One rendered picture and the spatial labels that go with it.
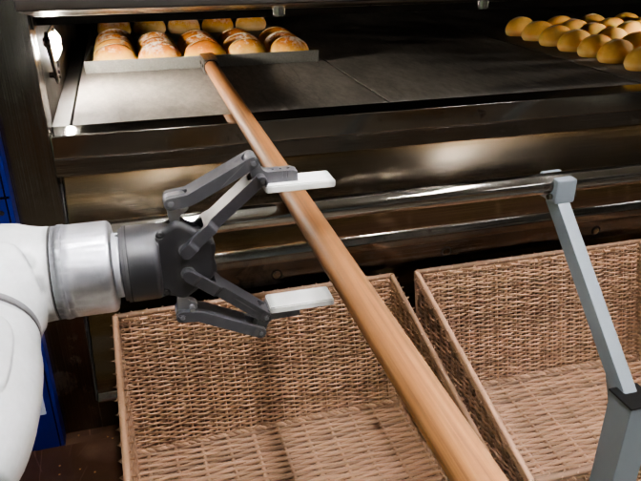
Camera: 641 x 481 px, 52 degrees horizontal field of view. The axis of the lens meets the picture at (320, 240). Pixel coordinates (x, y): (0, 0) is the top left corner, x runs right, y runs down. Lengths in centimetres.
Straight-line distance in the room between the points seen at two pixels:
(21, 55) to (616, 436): 100
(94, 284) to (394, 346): 28
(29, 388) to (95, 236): 16
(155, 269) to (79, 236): 7
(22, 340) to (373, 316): 28
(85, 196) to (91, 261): 59
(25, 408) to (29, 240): 18
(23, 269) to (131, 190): 60
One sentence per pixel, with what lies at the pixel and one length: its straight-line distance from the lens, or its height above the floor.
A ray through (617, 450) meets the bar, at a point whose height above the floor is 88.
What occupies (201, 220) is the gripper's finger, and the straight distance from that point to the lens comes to 67.
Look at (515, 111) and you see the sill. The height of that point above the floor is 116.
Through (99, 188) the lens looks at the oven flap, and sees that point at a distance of 121.
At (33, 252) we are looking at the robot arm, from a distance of 64.
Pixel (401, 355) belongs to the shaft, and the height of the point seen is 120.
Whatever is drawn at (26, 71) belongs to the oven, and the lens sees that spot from 114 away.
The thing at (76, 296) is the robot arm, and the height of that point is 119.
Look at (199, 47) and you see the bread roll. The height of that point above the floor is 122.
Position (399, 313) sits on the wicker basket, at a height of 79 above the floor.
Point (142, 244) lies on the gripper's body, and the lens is 64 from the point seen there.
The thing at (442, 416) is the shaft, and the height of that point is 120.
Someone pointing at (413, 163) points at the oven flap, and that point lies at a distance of 131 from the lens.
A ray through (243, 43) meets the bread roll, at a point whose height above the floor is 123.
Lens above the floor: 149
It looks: 26 degrees down
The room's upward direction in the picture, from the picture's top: straight up
